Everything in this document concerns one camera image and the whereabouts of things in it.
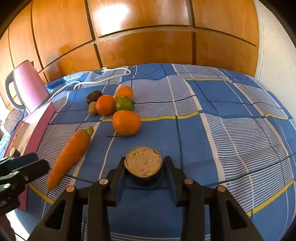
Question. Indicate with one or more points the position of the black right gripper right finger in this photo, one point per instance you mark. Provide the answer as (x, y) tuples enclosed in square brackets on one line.
[(228, 220)]

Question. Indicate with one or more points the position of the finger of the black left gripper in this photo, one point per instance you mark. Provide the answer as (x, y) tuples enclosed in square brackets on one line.
[(10, 164), (25, 174)]

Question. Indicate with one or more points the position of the silver ornate tissue box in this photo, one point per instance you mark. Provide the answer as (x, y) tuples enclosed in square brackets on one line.
[(12, 120)]

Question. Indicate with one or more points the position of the pink rimmed white tray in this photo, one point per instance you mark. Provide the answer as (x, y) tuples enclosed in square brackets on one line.
[(27, 137)]

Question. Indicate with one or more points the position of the orange mandarin rear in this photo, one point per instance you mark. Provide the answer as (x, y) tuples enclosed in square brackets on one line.
[(124, 91)]

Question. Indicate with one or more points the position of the orange carrot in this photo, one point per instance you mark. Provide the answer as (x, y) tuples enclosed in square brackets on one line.
[(73, 150)]

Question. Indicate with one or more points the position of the small brown kiwi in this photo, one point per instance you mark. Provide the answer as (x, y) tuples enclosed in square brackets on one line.
[(92, 108)]

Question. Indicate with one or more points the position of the blue plaid tablecloth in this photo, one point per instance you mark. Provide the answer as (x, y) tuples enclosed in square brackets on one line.
[(220, 127)]

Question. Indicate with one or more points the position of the large orange mandarin front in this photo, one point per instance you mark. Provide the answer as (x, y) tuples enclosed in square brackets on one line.
[(126, 123)]

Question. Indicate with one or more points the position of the orange mandarin middle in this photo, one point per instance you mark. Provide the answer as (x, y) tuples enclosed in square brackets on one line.
[(105, 105)]

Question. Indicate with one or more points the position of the pink electric kettle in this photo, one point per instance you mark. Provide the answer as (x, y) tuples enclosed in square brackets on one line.
[(29, 87)]

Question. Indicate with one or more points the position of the halved dark fruit pale flesh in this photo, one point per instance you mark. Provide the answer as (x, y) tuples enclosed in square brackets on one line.
[(143, 165)]

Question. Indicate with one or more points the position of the dark brown round fruit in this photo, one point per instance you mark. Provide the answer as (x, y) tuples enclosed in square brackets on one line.
[(94, 96)]

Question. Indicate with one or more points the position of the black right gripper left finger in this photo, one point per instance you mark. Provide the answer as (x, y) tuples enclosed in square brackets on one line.
[(63, 221)]

